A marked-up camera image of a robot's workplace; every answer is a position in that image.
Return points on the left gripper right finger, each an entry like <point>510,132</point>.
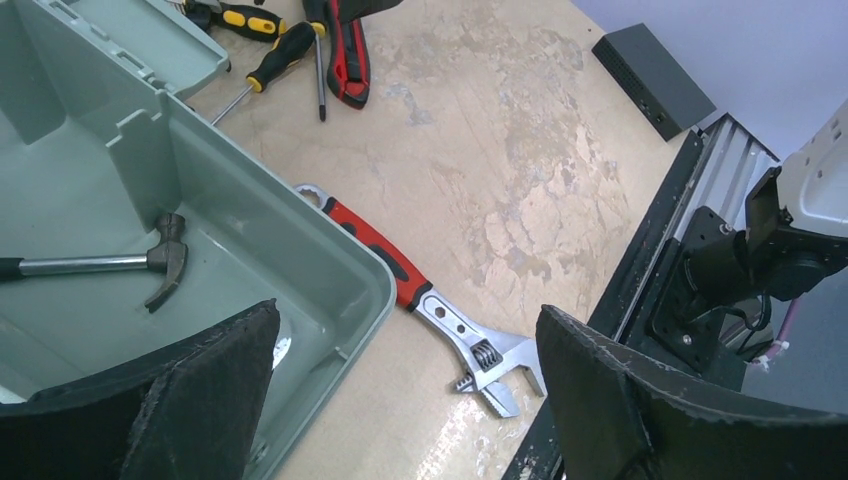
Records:
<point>620,414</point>

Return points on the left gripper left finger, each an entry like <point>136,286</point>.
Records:
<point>188,410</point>

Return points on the green plastic tool box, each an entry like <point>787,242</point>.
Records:
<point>97,141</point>

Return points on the red black utility knife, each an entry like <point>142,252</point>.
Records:
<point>349,70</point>

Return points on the small black yellow screwdriver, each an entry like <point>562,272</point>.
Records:
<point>287,50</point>

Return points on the black pliers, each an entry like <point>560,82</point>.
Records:
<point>248,21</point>

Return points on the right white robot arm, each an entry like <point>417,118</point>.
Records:
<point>795,231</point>

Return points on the red adjustable wrench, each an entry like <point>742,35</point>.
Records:
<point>485,354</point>

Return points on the black block right edge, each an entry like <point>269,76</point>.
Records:
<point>662,90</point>

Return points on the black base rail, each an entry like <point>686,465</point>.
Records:
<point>669,328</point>

